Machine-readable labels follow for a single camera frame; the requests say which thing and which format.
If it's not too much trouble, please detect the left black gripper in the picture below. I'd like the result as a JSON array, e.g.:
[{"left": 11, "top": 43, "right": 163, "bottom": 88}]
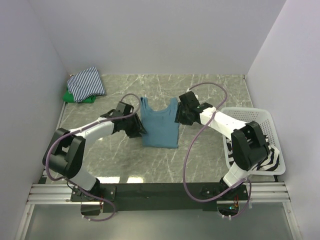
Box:
[{"left": 122, "top": 112, "right": 147, "bottom": 138}]

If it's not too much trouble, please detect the teal blue tank top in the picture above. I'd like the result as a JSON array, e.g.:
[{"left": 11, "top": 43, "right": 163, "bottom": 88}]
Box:
[{"left": 140, "top": 97, "right": 179, "bottom": 149}]

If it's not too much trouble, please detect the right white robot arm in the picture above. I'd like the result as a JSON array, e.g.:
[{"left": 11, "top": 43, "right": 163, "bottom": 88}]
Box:
[{"left": 175, "top": 91, "right": 271, "bottom": 200}]

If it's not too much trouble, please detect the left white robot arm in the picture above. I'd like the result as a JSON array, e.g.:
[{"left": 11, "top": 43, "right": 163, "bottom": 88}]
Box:
[{"left": 42, "top": 101, "right": 147, "bottom": 201}]

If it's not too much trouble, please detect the blue white striped folded top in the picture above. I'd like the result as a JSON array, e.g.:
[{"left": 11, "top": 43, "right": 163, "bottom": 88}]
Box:
[{"left": 66, "top": 66, "right": 106, "bottom": 103}]

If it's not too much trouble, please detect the black base crossbar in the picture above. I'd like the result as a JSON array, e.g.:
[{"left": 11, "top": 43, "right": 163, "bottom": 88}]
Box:
[{"left": 100, "top": 183, "right": 218, "bottom": 212}]

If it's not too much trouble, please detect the white plastic laundry basket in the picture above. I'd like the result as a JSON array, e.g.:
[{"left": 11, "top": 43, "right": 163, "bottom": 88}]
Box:
[{"left": 221, "top": 107, "right": 286, "bottom": 176}]

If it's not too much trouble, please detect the green folded top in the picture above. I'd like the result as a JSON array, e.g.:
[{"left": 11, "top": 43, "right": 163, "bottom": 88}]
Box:
[{"left": 61, "top": 87, "right": 97, "bottom": 104}]

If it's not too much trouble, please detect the black white striped top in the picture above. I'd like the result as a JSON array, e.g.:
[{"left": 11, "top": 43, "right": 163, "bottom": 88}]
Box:
[{"left": 224, "top": 138, "right": 280, "bottom": 172}]

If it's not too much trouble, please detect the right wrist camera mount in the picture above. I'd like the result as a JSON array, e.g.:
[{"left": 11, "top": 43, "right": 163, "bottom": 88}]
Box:
[{"left": 185, "top": 88, "right": 199, "bottom": 100}]

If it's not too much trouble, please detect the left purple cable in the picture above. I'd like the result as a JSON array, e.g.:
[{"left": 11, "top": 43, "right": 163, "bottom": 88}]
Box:
[{"left": 44, "top": 93, "right": 142, "bottom": 222}]

